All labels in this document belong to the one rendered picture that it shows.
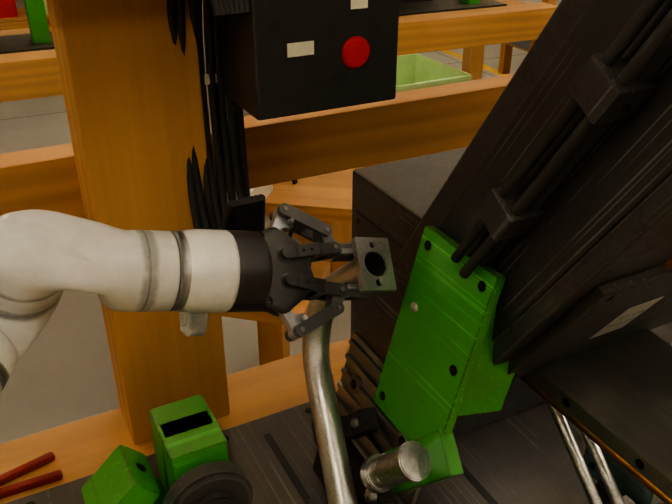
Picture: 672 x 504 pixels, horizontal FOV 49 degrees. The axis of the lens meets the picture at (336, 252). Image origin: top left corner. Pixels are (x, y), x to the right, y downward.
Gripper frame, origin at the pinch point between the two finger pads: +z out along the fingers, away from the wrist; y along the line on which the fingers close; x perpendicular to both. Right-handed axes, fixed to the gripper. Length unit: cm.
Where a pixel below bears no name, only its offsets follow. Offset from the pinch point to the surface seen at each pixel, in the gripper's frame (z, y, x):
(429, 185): 16.2, 12.7, 5.2
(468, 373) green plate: 6.0, -12.0, -7.0
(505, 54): 374, 275, 301
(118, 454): -23.0, -14.6, 6.0
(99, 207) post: -19.8, 13.8, 20.2
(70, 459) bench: -19, -12, 47
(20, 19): 53, 406, 552
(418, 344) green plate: 5.4, -7.9, -1.1
